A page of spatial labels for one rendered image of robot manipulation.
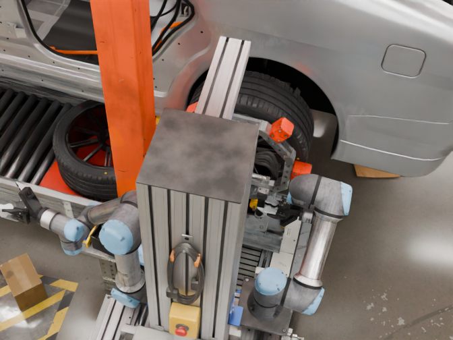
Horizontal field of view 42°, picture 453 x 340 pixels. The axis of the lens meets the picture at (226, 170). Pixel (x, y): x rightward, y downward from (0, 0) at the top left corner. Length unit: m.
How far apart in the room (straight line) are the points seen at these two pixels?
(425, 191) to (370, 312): 1.01
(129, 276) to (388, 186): 2.32
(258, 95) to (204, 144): 1.38
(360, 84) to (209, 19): 0.74
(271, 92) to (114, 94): 0.78
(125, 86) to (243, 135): 1.02
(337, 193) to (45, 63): 1.81
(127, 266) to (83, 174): 1.27
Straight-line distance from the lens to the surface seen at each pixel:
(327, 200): 2.28
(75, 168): 3.40
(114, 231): 1.99
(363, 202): 4.00
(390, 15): 2.59
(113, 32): 2.25
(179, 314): 1.83
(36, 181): 3.70
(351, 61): 2.72
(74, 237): 2.27
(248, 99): 2.78
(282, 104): 2.83
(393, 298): 3.68
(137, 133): 2.59
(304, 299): 2.38
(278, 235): 3.53
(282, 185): 3.00
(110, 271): 3.32
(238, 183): 1.38
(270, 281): 2.37
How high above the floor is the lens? 3.12
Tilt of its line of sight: 51 degrees down
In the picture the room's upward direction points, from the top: 5 degrees clockwise
